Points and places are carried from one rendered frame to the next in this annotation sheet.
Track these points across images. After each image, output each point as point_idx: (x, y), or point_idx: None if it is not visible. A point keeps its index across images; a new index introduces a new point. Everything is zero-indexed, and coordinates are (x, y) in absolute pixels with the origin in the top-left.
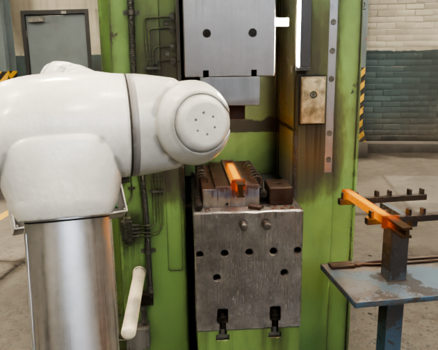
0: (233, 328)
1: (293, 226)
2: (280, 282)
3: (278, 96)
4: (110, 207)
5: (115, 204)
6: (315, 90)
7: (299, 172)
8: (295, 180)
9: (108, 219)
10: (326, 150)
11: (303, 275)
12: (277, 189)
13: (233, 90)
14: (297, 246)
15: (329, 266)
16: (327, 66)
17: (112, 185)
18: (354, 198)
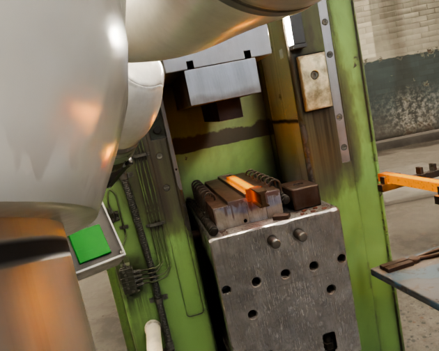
0: None
1: (330, 230)
2: (329, 302)
3: (265, 95)
4: (52, 110)
5: (114, 108)
6: (316, 69)
7: (315, 168)
8: (312, 179)
9: (67, 290)
10: (339, 136)
11: None
12: (301, 191)
13: (226, 80)
14: (340, 253)
15: (382, 269)
16: (322, 40)
17: None
18: (402, 178)
